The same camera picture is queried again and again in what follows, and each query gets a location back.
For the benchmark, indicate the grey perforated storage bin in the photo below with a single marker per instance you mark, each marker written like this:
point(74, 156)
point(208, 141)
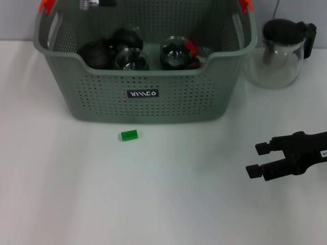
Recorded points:
point(153, 107)

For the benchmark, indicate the dark clay teapot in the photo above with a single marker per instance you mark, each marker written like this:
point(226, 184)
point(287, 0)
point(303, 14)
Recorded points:
point(94, 54)

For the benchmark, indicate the green flat brick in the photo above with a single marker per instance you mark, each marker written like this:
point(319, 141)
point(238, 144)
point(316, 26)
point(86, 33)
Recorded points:
point(129, 135)

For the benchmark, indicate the orange-red slope brick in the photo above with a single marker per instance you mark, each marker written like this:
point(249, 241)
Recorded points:
point(190, 48)

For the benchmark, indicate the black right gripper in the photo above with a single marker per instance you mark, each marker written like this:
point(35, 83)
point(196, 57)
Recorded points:
point(306, 150)

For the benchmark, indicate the glass teacup with black base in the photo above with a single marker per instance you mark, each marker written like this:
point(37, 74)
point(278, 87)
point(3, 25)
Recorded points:
point(125, 38)
point(187, 67)
point(173, 54)
point(131, 61)

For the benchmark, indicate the glass teapot with black lid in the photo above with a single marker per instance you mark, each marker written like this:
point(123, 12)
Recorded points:
point(278, 69)

